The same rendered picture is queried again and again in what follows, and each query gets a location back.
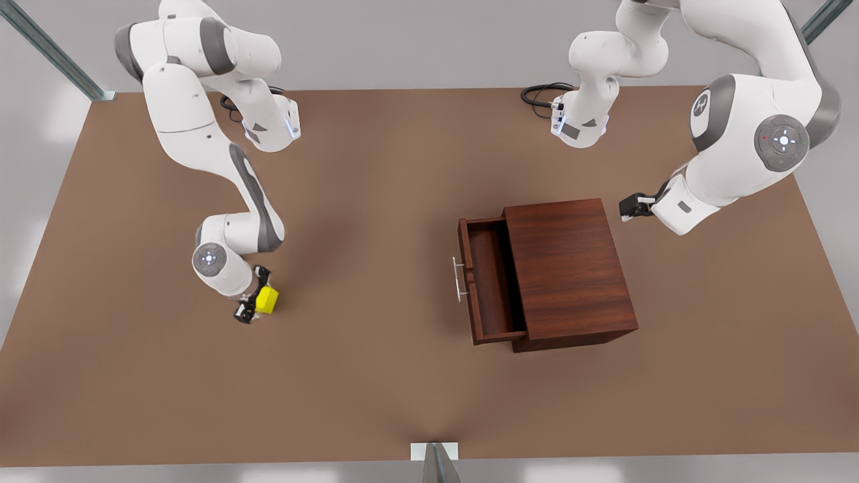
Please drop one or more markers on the yellow cube block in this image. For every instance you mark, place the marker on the yellow cube block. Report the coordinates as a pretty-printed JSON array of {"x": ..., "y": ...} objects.
[{"x": 267, "y": 300}]

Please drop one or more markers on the silver frame post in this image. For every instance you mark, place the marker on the silver frame post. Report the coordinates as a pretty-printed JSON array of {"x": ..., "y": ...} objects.
[
  {"x": 50, "y": 48},
  {"x": 437, "y": 461},
  {"x": 827, "y": 17}
]

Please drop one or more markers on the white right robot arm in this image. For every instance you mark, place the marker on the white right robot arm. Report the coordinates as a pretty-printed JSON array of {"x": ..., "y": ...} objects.
[{"x": 188, "y": 87}]

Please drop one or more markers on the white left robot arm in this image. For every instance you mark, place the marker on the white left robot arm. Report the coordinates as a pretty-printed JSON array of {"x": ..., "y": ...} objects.
[{"x": 745, "y": 134}]

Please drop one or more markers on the dark wooden cabinet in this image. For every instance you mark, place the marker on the dark wooden cabinet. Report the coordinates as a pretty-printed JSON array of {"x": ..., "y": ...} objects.
[{"x": 570, "y": 268}]

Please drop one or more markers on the dark wooden drawer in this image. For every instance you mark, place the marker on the dark wooden drawer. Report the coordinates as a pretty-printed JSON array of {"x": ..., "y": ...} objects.
[{"x": 490, "y": 282}]

